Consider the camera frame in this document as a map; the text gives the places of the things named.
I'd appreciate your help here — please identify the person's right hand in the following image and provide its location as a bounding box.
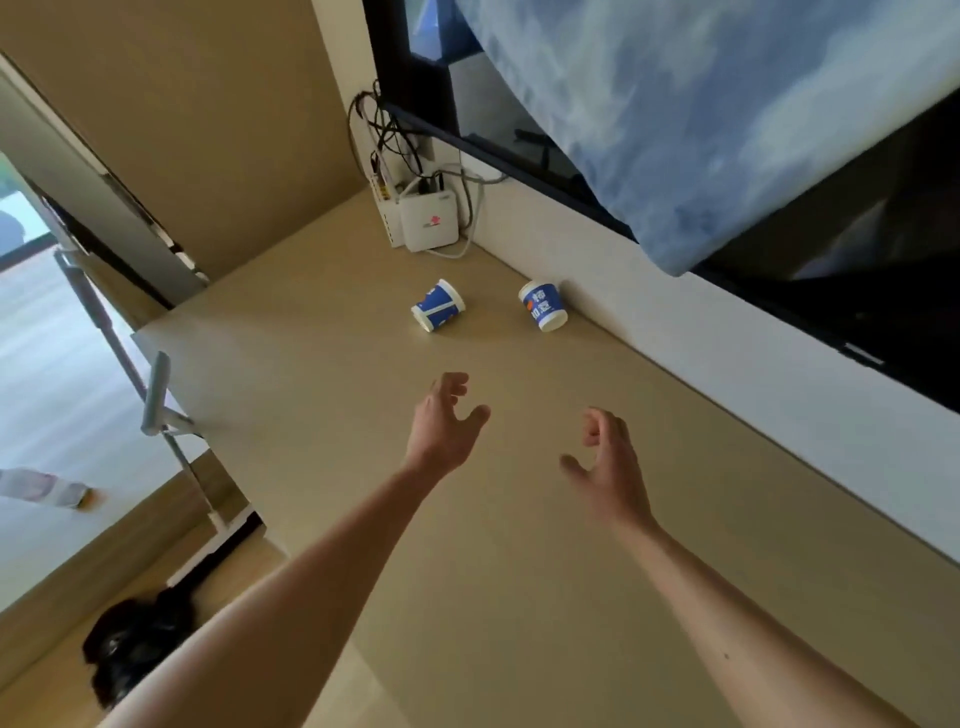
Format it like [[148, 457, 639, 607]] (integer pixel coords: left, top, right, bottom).
[[558, 407, 660, 535]]

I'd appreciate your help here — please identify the black plastic bag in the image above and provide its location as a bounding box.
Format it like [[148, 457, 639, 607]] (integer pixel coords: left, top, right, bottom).
[[80, 587, 198, 712]]

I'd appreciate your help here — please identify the low wooden platform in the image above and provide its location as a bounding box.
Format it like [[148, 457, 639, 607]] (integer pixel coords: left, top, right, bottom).
[[0, 247, 260, 691]]

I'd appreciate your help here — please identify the white modem with ports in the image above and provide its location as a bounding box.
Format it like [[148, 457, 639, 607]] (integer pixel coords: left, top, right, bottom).
[[367, 153, 406, 249]]

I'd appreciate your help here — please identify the blue tie-dye cloth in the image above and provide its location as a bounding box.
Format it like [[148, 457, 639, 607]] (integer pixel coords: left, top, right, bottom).
[[453, 0, 960, 277]]

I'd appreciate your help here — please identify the white router cable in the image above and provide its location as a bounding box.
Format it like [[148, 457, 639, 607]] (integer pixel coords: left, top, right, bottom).
[[427, 168, 489, 260]]

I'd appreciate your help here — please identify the white board panel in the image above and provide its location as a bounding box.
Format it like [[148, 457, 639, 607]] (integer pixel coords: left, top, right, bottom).
[[0, 59, 211, 309]]

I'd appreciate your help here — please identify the small plastic water bottle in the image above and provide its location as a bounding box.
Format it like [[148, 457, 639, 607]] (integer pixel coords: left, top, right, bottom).
[[0, 468, 95, 511]]

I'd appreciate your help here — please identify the person's left forearm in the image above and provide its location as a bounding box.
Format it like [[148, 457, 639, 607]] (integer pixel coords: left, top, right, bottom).
[[97, 461, 448, 728]]

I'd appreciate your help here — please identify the large glass window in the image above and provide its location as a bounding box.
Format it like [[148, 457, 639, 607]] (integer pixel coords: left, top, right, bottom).
[[0, 153, 58, 271]]

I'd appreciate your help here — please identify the tangle of black cables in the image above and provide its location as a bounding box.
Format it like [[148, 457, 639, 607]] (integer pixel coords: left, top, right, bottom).
[[346, 78, 489, 200]]

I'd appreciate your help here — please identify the white dustpan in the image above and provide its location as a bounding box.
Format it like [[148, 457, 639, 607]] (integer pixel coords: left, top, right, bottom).
[[140, 350, 204, 440]]

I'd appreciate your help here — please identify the white router box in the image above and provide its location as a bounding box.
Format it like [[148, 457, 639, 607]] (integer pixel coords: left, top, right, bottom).
[[397, 191, 461, 254]]

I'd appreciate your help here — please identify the black television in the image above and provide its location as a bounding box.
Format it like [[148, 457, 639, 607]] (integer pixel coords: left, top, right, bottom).
[[359, 0, 960, 415]]

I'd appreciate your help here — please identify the person's right forearm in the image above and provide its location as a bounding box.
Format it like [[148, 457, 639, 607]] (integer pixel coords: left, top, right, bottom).
[[614, 521, 920, 728]]

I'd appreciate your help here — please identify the person's left hand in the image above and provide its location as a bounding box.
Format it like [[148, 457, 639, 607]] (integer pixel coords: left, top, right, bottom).
[[403, 371, 493, 481]]

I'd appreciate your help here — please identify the blue white paper cup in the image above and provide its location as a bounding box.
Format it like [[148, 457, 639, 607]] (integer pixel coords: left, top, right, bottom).
[[517, 280, 570, 334], [410, 278, 468, 334]]

